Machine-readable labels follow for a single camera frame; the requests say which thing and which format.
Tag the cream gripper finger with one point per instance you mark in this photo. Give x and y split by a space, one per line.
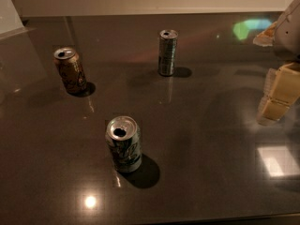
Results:
266 37
281 90

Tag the grey robot gripper body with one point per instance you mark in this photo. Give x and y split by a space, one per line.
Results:
288 32

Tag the slim silver redbull can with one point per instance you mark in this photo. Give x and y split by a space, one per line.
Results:
167 51

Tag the green 7up can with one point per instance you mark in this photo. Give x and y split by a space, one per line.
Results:
123 139

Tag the brown soda can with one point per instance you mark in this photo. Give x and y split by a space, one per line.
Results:
70 70

